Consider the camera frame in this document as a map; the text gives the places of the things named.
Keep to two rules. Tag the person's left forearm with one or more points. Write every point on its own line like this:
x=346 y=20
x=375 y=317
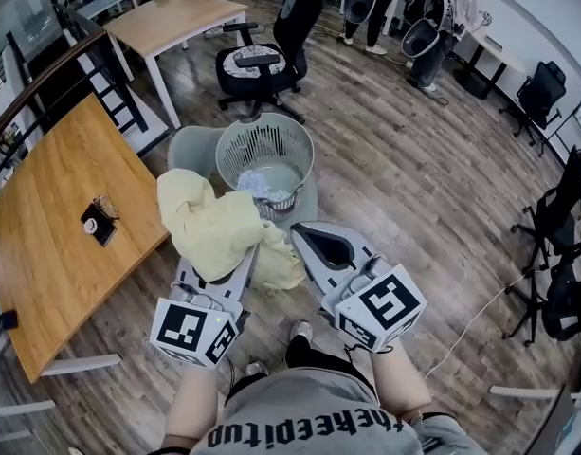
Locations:
x=193 y=405

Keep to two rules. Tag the person's shoe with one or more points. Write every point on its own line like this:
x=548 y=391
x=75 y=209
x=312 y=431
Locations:
x=257 y=369
x=301 y=330

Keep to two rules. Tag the white black oval pod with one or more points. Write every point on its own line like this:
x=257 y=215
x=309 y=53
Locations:
x=358 y=3
x=420 y=41

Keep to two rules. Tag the person's black trousers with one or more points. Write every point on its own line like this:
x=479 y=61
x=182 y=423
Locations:
x=309 y=358

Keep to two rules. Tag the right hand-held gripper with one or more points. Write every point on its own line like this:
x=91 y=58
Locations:
x=389 y=301

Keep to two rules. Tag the grey shell chair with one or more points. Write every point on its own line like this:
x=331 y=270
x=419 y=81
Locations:
x=190 y=150

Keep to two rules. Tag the thin-framed eyeglasses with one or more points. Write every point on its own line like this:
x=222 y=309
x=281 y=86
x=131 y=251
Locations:
x=105 y=203

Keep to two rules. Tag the grey slatted laundry basket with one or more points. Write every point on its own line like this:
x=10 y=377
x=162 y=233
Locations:
x=271 y=131

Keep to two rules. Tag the person's right shoe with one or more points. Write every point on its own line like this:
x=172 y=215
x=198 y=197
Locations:
x=301 y=330

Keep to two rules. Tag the light wooden white-legged table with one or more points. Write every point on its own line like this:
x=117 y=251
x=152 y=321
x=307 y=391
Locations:
x=167 y=17

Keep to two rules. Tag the black phone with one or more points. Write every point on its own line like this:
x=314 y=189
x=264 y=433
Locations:
x=95 y=229

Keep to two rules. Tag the orange wooden table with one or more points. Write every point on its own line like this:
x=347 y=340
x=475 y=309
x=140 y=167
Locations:
x=48 y=254

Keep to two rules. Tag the white desk black leg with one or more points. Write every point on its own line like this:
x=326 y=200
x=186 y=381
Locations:
x=498 y=55

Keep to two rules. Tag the white desk dark edge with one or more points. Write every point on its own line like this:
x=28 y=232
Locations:
x=522 y=390

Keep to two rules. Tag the black mesh office chair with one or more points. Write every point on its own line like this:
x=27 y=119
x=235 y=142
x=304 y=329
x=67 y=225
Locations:
x=555 y=216
x=541 y=93
x=567 y=301

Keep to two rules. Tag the person's right forearm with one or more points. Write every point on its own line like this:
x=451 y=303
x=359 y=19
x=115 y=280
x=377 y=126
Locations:
x=401 y=382

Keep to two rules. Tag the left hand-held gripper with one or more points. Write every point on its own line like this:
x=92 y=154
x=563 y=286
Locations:
x=178 y=330

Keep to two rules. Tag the black office chair patterned cushion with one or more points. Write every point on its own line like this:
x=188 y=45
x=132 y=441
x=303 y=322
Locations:
x=290 y=36

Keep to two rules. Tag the black stair railing wooden handrail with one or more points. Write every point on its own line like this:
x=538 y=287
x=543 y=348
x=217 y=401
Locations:
x=48 y=81

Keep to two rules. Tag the pale yellow clothes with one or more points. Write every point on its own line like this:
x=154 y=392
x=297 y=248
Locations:
x=209 y=230

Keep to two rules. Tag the person's left shoe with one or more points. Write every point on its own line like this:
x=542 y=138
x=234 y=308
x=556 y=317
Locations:
x=257 y=369

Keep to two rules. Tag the person's grey printed shirt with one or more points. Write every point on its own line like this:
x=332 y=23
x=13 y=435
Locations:
x=309 y=410

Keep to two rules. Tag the small black device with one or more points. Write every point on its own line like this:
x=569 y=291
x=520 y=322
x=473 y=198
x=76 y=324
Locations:
x=9 y=320

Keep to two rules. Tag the white side table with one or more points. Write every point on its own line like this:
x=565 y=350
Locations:
x=103 y=0

